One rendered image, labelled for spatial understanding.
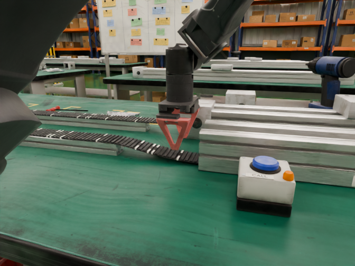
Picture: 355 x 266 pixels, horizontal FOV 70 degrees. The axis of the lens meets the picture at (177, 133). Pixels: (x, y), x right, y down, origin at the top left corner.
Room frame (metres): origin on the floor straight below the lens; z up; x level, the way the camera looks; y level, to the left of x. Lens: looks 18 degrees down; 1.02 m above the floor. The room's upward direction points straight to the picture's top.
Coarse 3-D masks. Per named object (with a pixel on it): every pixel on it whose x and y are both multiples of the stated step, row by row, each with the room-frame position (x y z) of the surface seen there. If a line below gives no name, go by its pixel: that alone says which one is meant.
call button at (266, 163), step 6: (258, 156) 0.38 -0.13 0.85; (264, 156) 0.38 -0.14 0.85; (258, 162) 0.36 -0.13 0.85; (264, 162) 0.36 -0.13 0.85; (270, 162) 0.36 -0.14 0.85; (276, 162) 0.36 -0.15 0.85; (258, 168) 0.35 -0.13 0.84; (264, 168) 0.35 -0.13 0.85; (270, 168) 0.35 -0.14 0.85; (276, 168) 0.35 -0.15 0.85
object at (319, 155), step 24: (216, 120) 0.56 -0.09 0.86; (216, 144) 0.47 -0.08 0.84; (240, 144) 0.47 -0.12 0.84; (264, 144) 0.44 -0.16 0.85; (288, 144) 0.43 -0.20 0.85; (312, 144) 0.42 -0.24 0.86; (336, 144) 0.42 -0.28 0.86; (216, 168) 0.47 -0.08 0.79; (312, 168) 0.42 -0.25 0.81; (336, 168) 0.42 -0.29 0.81
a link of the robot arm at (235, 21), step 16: (224, 0) 0.41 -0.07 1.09; (240, 0) 0.39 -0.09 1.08; (192, 16) 0.48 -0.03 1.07; (208, 16) 0.45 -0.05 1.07; (224, 16) 0.42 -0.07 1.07; (240, 16) 0.44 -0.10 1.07; (192, 32) 0.50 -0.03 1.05; (208, 32) 0.47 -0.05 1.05; (224, 32) 0.45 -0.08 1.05; (208, 48) 0.49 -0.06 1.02
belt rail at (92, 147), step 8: (32, 136) 0.61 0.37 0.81; (24, 144) 0.62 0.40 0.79; (32, 144) 0.61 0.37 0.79; (40, 144) 0.60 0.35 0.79; (48, 144) 0.60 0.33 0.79; (56, 144) 0.60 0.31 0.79; (64, 144) 0.59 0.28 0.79; (72, 144) 0.58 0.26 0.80; (80, 144) 0.58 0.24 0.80; (88, 144) 0.57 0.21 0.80; (96, 144) 0.56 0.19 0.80; (104, 144) 0.56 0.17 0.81; (112, 144) 0.55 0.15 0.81; (88, 152) 0.57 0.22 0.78; (96, 152) 0.57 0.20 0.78; (104, 152) 0.56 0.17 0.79; (112, 152) 0.56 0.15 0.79; (120, 152) 0.57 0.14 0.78
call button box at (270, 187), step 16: (240, 160) 0.40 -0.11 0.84; (240, 176) 0.34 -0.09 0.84; (256, 176) 0.34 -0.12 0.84; (272, 176) 0.34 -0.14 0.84; (240, 192) 0.34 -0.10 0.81; (256, 192) 0.33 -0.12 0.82; (272, 192) 0.33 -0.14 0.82; (288, 192) 0.32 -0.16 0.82; (240, 208) 0.34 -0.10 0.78; (256, 208) 0.33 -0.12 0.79; (272, 208) 0.33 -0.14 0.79; (288, 208) 0.32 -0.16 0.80
